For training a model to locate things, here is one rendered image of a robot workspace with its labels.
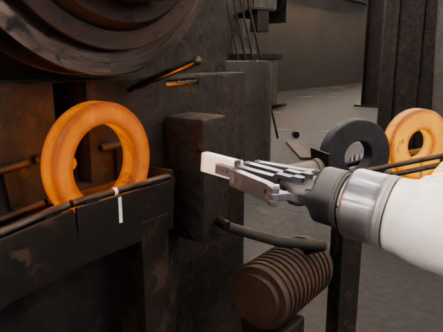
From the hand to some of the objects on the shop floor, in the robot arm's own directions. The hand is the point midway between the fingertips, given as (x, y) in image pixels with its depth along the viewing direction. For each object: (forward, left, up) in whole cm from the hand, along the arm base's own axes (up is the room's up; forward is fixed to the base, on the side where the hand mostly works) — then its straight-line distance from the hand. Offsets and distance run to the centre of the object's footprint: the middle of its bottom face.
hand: (221, 166), depth 72 cm
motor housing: (+4, -25, -73) cm, 78 cm away
